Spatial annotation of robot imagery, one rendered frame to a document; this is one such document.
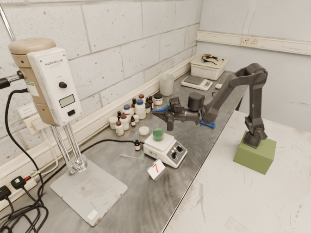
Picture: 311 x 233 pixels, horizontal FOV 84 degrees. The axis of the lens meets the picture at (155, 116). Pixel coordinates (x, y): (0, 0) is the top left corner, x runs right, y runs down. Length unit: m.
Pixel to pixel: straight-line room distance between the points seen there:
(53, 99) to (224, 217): 0.72
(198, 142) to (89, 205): 0.64
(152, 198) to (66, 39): 0.80
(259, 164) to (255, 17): 1.45
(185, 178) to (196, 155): 0.17
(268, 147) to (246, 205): 0.30
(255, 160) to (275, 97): 1.34
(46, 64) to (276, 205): 0.95
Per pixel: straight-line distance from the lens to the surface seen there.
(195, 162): 0.95
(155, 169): 0.87
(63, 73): 0.51
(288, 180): 1.06
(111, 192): 0.84
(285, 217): 0.93
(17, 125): 0.95
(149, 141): 0.91
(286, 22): 2.05
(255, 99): 0.81
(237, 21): 2.09
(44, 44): 0.52
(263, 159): 0.96
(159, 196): 0.82
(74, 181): 0.92
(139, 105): 1.16
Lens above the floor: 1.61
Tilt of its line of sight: 35 degrees down
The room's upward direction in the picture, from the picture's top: straight up
